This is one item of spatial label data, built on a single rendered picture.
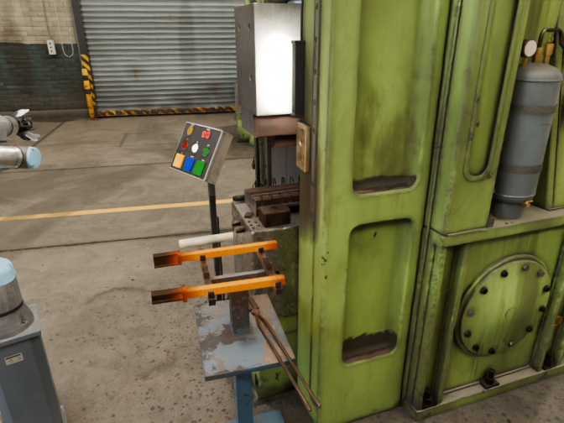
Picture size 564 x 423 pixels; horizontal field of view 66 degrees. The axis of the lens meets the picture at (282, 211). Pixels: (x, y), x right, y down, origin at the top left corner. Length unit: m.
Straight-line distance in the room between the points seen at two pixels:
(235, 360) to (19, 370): 0.93
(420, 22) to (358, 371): 1.42
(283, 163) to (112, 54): 7.91
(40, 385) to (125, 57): 8.24
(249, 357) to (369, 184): 0.75
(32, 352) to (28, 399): 0.22
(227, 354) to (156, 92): 8.60
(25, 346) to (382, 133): 1.59
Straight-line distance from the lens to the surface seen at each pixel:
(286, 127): 1.83
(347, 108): 1.47
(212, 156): 2.27
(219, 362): 1.50
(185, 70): 9.75
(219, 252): 1.56
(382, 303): 1.95
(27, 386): 2.13
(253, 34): 1.72
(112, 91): 9.89
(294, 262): 1.89
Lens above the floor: 1.67
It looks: 23 degrees down
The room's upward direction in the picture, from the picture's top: straight up
